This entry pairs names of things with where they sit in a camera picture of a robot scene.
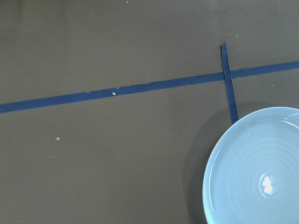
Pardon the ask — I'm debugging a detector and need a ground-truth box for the light blue plate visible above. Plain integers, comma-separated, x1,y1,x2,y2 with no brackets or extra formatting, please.
202,107,299,224

